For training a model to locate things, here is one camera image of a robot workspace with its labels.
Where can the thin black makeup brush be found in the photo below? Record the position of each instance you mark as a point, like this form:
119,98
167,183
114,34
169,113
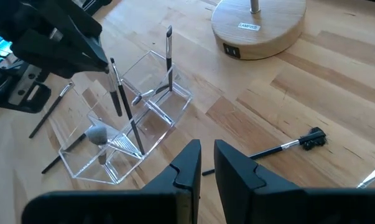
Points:
55,162
125,99
47,115

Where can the angled tip silver ferrule brush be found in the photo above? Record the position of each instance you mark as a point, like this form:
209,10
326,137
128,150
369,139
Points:
168,46

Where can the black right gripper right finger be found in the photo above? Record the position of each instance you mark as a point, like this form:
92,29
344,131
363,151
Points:
268,205

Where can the clear acrylic brush organizer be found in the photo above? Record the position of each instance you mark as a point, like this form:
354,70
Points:
156,115

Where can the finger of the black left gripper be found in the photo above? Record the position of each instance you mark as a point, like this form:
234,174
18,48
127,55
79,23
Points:
56,56
78,37

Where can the thin white tip makeup brush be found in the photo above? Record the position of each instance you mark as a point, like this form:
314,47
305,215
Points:
373,175

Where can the black aluminium table frame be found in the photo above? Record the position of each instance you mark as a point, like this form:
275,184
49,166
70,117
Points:
90,3

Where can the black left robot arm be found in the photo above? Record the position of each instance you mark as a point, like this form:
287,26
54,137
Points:
19,90

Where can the small silver ferrule makeup brush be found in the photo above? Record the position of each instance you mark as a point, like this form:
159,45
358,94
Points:
143,94

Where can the black brow comb brush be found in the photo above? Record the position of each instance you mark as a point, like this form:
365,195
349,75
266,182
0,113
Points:
268,152

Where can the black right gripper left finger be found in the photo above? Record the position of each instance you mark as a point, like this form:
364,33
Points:
143,205

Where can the pale head powder brush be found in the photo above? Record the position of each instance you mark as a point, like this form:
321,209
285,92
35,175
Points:
97,135

